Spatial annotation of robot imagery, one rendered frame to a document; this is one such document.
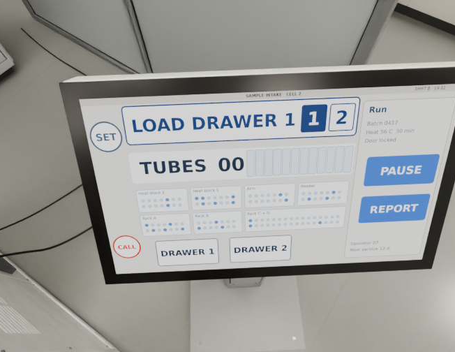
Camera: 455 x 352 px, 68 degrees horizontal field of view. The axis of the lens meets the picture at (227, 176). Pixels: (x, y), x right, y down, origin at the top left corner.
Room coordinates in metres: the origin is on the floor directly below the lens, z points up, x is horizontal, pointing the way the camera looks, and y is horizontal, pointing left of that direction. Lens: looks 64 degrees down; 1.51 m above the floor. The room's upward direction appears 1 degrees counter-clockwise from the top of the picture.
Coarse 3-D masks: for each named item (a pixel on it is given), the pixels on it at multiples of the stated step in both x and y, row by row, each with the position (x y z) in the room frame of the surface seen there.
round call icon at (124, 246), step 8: (112, 240) 0.13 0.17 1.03; (120, 240) 0.13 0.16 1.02; (128, 240) 0.13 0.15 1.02; (136, 240) 0.13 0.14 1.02; (112, 248) 0.13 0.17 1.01; (120, 248) 0.13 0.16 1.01; (128, 248) 0.13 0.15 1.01; (136, 248) 0.13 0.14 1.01; (120, 256) 0.12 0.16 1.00; (128, 256) 0.12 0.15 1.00; (136, 256) 0.12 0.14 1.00
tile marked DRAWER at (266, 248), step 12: (240, 240) 0.13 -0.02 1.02; (252, 240) 0.13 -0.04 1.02; (264, 240) 0.13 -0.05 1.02; (276, 240) 0.13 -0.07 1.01; (288, 240) 0.13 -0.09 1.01; (240, 252) 0.12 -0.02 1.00; (252, 252) 0.12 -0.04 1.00; (264, 252) 0.12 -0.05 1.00; (276, 252) 0.12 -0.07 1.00; (288, 252) 0.12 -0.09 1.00
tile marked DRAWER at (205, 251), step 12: (156, 240) 0.13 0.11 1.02; (168, 240) 0.13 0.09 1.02; (180, 240) 0.13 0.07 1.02; (192, 240) 0.13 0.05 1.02; (204, 240) 0.13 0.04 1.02; (216, 240) 0.13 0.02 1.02; (156, 252) 0.12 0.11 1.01; (168, 252) 0.12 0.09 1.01; (180, 252) 0.12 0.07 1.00; (192, 252) 0.12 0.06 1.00; (204, 252) 0.12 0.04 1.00; (216, 252) 0.12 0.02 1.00; (168, 264) 0.11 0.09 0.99; (180, 264) 0.11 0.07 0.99; (192, 264) 0.11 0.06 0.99; (204, 264) 0.11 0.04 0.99
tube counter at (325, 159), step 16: (352, 144) 0.23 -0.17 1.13; (224, 160) 0.22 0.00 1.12; (240, 160) 0.22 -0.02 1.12; (256, 160) 0.22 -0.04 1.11; (272, 160) 0.22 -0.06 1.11; (288, 160) 0.22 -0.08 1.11; (304, 160) 0.22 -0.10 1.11; (320, 160) 0.22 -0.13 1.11; (336, 160) 0.22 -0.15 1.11; (352, 160) 0.22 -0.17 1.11; (224, 176) 0.20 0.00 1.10; (240, 176) 0.20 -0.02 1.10; (256, 176) 0.20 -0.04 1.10; (272, 176) 0.20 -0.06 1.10; (288, 176) 0.20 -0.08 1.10
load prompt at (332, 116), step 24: (360, 96) 0.27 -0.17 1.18; (144, 120) 0.25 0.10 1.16; (168, 120) 0.25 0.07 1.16; (192, 120) 0.25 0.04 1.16; (216, 120) 0.25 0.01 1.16; (240, 120) 0.25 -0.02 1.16; (264, 120) 0.25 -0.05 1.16; (288, 120) 0.25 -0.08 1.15; (312, 120) 0.25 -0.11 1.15; (336, 120) 0.25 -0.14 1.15; (144, 144) 0.23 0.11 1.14
